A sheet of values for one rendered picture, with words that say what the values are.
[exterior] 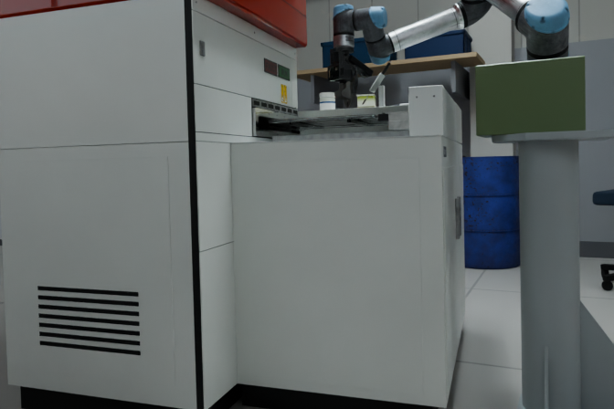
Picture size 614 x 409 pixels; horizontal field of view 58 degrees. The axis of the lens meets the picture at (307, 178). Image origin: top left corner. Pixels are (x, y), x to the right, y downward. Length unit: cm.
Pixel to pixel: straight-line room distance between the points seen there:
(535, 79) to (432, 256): 57
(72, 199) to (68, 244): 13
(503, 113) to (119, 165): 110
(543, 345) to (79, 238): 137
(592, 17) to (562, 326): 327
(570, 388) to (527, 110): 79
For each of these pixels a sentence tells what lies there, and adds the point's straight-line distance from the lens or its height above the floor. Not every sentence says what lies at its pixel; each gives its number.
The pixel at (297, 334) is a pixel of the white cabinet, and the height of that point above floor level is 25.
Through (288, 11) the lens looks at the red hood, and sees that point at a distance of 211.
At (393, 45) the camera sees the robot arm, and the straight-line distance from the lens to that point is 208.
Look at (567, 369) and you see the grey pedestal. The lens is 179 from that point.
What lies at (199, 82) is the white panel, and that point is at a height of 98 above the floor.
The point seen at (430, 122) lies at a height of 86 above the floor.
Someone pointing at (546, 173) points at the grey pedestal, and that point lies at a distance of 167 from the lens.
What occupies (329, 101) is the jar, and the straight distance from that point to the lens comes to 242.
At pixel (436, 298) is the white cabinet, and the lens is 156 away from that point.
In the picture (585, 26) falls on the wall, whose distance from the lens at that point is 468.
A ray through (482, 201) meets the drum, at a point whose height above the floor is 47.
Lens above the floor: 75
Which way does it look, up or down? 2 degrees down
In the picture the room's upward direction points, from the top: 1 degrees counter-clockwise
